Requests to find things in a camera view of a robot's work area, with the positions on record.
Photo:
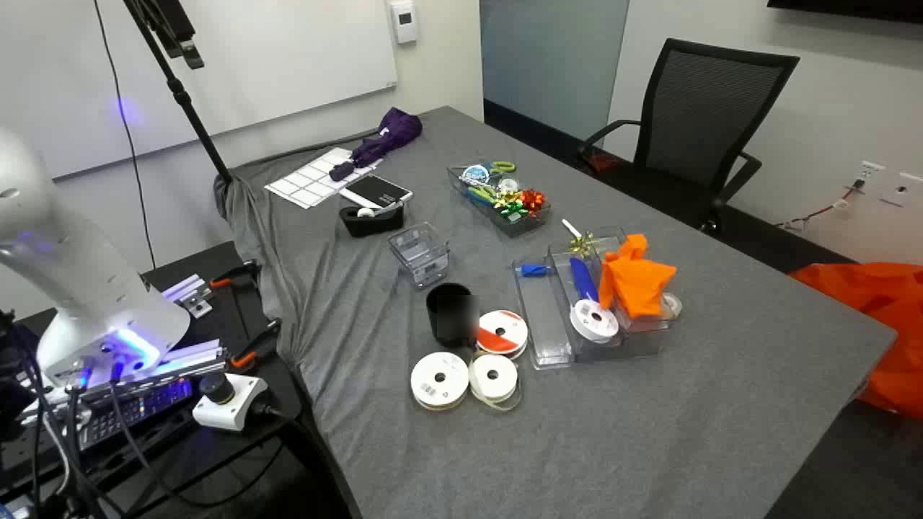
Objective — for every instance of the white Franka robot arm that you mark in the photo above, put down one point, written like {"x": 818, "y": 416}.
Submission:
{"x": 87, "y": 277}

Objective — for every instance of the orange and white tape spool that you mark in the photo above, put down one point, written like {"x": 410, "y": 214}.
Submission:
{"x": 501, "y": 332}

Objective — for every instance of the light blue tape roll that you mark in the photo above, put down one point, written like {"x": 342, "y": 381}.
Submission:
{"x": 473, "y": 174}

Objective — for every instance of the white tape roll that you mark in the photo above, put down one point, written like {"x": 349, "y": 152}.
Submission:
{"x": 592, "y": 321}

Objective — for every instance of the orange toy object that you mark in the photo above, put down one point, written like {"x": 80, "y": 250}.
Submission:
{"x": 635, "y": 277}

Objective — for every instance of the small clear plastic container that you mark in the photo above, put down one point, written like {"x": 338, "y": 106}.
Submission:
{"x": 418, "y": 254}

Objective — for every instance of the black cup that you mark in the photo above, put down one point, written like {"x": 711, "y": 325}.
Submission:
{"x": 447, "y": 316}

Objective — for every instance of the blue marker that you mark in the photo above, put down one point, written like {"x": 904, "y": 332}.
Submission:
{"x": 531, "y": 273}

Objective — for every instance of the clear tray of colourful items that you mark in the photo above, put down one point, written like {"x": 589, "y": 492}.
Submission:
{"x": 501, "y": 199}

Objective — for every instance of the red gift bow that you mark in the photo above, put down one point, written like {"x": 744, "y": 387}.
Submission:
{"x": 531, "y": 199}

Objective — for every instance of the long clear plastic tray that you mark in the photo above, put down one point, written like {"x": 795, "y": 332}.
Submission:
{"x": 544, "y": 332}

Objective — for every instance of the black flat box white edge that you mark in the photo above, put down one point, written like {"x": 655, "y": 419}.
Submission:
{"x": 377, "y": 192}

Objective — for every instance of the white pen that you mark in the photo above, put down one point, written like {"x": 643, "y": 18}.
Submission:
{"x": 573, "y": 231}

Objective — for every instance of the blue plastic tool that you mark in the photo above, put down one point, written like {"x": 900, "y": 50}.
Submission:
{"x": 584, "y": 277}

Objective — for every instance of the white ribbon spool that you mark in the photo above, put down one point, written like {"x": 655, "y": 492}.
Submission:
{"x": 440, "y": 381}
{"x": 495, "y": 380}

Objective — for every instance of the purple cloth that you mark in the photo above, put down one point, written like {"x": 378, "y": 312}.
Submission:
{"x": 388, "y": 137}

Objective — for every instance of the white grid paper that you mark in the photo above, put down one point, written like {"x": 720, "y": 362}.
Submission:
{"x": 312, "y": 178}

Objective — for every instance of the large clear plastic bin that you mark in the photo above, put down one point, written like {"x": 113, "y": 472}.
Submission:
{"x": 615, "y": 339}

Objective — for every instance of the grey tablecloth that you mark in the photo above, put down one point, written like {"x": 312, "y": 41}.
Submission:
{"x": 596, "y": 404}

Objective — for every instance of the black mesh office chair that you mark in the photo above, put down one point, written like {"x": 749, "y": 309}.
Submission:
{"x": 708, "y": 116}

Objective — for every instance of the black robot cart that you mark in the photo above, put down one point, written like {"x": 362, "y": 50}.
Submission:
{"x": 191, "y": 450}

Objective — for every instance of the orange fabric on floor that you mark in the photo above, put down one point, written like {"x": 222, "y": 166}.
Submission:
{"x": 881, "y": 318}

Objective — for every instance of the white wall thermostat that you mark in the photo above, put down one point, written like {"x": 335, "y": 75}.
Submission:
{"x": 405, "y": 18}

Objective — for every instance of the black camera tripod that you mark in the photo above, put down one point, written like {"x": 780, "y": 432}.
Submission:
{"x": 176, "y": 67}

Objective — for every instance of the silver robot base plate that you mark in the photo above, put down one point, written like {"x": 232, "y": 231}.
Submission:
{"x": 134, "y": 384}

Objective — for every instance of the white wall outlet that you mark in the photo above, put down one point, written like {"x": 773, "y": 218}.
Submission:
{"x": 890, "y": 182}

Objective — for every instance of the black wall screen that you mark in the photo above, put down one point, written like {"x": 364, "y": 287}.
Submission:
{"x": 853, "y": 8}

